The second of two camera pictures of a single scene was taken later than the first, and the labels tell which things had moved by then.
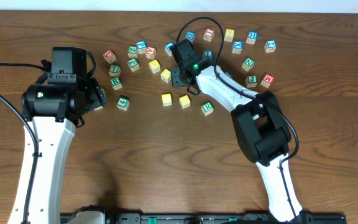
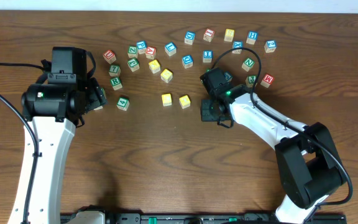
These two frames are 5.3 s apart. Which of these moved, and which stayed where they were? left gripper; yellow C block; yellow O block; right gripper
Moved: right gripper
Stayed: left gripper; yellow O block; yellow C block
